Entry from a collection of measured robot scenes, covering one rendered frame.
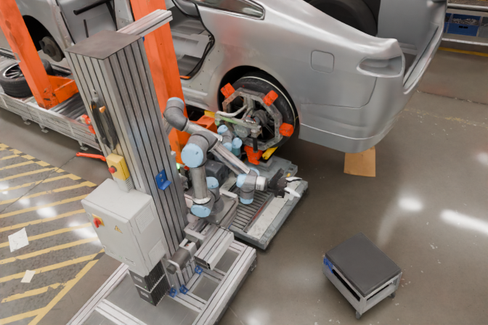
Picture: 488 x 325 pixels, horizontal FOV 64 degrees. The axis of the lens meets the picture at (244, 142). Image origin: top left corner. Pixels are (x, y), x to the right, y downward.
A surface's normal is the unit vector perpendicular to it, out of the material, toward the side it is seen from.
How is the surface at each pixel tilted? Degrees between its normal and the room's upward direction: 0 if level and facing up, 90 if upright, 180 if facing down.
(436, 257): 0
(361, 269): 0
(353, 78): 90
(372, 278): 0
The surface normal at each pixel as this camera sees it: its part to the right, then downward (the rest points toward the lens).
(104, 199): -0.07, -0.78
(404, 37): -0.54, 0.55
